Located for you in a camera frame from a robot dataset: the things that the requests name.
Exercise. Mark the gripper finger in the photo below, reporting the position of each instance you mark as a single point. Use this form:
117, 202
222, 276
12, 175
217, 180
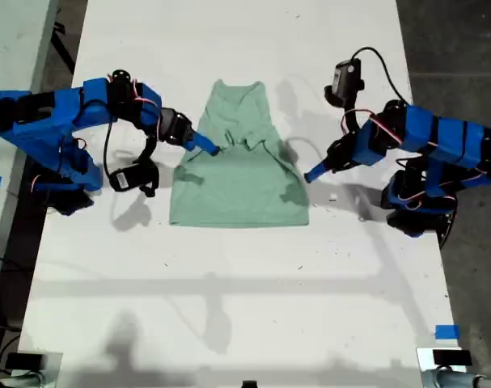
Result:
320, 175
318, 169
202, 141
191, 146

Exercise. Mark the pale green T-shirt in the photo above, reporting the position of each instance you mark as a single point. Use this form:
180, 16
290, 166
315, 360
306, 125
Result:
237, 186

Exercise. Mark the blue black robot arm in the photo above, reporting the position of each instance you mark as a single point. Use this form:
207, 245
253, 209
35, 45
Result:
67, 109
451, 139

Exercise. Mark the black stand leg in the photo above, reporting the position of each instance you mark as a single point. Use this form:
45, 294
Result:
63, 48

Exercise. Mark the long blue tape strip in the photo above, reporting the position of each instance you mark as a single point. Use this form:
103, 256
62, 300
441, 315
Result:
2, 94

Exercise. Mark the pale side table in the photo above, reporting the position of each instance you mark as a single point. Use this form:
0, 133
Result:
10, 48

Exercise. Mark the square blue tape piece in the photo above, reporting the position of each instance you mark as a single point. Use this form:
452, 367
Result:
447, 332

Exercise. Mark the small black object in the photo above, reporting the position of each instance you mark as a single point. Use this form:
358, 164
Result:
249, 384

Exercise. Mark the small black box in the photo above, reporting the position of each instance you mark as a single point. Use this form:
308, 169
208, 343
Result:
24, 361
451, 357

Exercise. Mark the grey metal tube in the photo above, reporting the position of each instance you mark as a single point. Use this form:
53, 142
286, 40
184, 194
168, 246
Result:
455, 382
22, 382

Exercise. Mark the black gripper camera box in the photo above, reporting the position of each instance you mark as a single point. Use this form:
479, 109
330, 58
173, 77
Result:
344, 81
124, 180

